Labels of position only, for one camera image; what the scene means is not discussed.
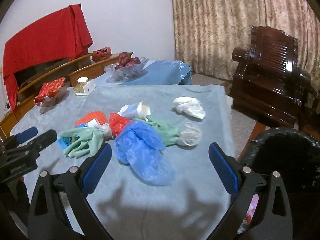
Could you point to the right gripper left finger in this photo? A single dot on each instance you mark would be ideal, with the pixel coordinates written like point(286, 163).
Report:
point(59, 208)

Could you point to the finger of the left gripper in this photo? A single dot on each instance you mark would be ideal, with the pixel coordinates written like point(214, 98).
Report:
point(42, 141)
point(26, 135)

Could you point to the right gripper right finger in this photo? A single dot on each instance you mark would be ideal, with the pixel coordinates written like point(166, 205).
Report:
point(260, 207)

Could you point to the blue snack wrapper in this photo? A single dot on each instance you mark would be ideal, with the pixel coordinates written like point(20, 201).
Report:
point(64, 142)

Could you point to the pink face mask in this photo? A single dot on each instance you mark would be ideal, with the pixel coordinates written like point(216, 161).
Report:
point(249, 214)

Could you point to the green rubber glove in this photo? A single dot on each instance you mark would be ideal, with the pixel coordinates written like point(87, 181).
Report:
point(168, 132)
point(89, 142)

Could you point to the orange ribbed cup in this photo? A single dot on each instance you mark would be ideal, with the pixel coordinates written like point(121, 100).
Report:
point(99, 116)

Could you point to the red plastic wrapper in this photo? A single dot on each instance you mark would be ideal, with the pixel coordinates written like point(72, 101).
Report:
point(117, 123)

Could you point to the blue plastic shoe cover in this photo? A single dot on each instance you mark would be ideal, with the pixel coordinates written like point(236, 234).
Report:
point(140, 147)

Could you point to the clear plastic cup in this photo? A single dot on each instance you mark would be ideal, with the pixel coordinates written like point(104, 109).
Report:
point(190, 136)

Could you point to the white tissue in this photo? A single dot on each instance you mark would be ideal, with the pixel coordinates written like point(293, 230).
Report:
point(189, 106)

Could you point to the black lined trash bin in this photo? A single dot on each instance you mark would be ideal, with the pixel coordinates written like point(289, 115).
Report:
point(296, 157)

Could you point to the red gift box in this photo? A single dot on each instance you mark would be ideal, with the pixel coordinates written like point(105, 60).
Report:
point(50, 92)

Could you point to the light blue table cloth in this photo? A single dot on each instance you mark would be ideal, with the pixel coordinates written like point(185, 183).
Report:
point(148, 190)

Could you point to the white tissue box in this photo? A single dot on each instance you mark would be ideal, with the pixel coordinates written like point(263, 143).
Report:
point(84, 86)

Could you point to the glass fruit bowl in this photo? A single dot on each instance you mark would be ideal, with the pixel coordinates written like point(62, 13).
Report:
point(126, 73)

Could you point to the red cloth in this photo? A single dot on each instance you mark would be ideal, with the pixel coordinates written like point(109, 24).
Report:
point(61, 34)

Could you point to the red basket ornament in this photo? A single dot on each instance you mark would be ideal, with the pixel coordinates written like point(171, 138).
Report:
point(101, 54)

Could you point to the red apples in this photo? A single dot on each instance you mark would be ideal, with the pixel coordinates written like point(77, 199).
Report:
point(125, 59)

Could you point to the dark wooden armchair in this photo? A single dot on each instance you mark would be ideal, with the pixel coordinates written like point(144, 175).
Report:
point(268, 85)

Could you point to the blue side table cloth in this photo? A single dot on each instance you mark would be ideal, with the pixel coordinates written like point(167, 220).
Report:
point(156, 73)

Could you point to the beige patterned curtain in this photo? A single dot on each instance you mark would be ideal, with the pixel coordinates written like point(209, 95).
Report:
point(207, 31)

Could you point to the wooden sofa frame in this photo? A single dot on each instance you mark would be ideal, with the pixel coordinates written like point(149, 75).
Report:
point(71, 70)

